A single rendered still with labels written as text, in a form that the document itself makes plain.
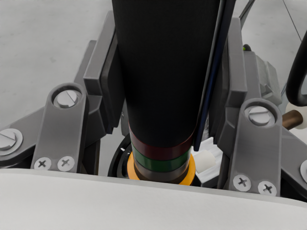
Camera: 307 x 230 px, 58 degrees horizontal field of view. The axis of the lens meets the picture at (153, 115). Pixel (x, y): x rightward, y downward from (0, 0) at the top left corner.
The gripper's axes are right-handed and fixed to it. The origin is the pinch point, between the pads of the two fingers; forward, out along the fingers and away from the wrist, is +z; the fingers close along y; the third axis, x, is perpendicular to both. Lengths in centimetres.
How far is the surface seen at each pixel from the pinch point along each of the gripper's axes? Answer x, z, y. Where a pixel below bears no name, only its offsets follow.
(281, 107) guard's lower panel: -141, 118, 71
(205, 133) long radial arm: -38.8, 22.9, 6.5
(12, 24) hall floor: -150, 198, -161
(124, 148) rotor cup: -29.5, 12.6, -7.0
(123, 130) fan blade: -53, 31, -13
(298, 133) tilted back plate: -36.5, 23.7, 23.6
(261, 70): -33, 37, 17
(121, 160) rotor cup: -29.0, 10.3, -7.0
